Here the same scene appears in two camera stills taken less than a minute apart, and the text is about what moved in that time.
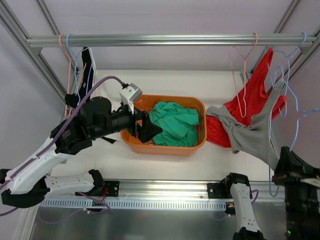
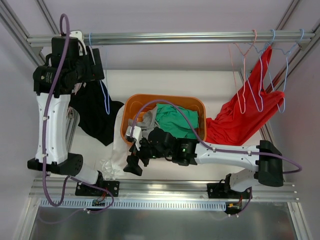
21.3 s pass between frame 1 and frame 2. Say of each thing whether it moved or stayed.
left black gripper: moved
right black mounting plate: stayed
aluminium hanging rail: stayed
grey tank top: moved
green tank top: stayed
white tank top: moved
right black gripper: moved
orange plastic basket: stayed
